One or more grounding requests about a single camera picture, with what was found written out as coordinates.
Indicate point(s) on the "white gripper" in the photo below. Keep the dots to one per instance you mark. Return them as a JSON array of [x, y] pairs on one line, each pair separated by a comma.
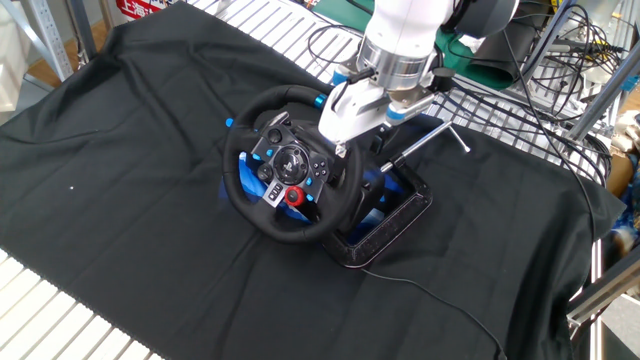
[[350, 112]]

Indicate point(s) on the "black steering wheel blue stripe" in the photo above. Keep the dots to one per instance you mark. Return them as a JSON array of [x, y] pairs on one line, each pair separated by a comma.
[[290, 165]]

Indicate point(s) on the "black wheel base unit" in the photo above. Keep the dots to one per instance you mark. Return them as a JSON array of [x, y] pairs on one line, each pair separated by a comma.
[[395, 225]]

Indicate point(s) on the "silver metal clamp rod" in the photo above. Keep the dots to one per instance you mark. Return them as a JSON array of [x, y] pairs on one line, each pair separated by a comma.
[[425, 140]]

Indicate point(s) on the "black rolled mat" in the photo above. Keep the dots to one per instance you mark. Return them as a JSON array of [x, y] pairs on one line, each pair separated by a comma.
[[500, 65]]

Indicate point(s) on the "aluminium profile bar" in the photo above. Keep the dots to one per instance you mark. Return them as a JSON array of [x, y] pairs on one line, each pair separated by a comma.
[[605, 292], [602, 102]]

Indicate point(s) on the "black table cloth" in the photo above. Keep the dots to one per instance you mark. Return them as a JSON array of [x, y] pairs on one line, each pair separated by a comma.
[[125, 225]]

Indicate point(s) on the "brown cardboard box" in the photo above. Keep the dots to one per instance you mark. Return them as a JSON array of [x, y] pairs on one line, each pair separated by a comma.
[[620, 175]]

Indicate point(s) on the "red white sign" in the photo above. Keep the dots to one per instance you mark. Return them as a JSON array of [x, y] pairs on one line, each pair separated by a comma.
[[137, 7]]

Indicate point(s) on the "white crumpled bag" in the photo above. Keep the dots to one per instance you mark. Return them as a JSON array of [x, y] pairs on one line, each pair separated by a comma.
[[627, 132]]

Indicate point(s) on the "blue patterned cloth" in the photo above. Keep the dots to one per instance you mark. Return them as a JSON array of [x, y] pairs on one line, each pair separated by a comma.
[[627, 220]]

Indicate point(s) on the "white cabinet panel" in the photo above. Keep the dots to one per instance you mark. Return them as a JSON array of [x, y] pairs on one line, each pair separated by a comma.
[[12, 60]]

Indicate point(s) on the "silver wrist camera blue ends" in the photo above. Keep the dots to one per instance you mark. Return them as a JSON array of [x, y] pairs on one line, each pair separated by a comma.
[[397, 116]]

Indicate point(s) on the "silver vertical post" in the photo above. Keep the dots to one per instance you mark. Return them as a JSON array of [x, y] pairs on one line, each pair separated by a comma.
[[596, 300]]

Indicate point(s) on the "dark metal post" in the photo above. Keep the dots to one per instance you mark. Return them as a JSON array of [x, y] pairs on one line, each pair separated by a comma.
[[82, 30]]

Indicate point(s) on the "grey metal shelf frame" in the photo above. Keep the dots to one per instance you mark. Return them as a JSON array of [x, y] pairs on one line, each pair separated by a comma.
[[47, 35]]

